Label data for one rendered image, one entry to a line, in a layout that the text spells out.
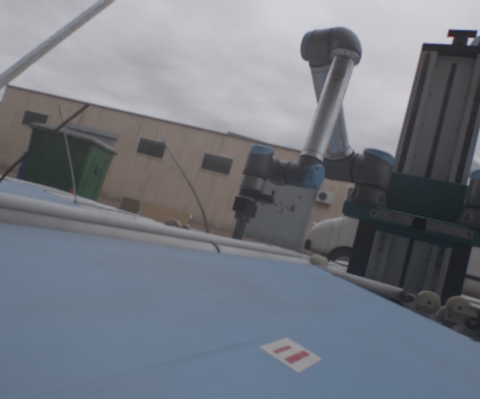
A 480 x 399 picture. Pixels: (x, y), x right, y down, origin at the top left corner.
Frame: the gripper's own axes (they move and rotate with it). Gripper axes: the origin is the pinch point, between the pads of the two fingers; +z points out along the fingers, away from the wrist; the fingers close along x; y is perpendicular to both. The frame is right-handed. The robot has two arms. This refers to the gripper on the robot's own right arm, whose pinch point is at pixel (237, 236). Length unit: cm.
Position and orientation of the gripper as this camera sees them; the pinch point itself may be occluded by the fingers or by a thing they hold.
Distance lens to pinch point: 128.3
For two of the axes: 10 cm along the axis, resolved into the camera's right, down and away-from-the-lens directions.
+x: -2.9, -1.9, -9.4
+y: -9.2, -2.3, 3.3
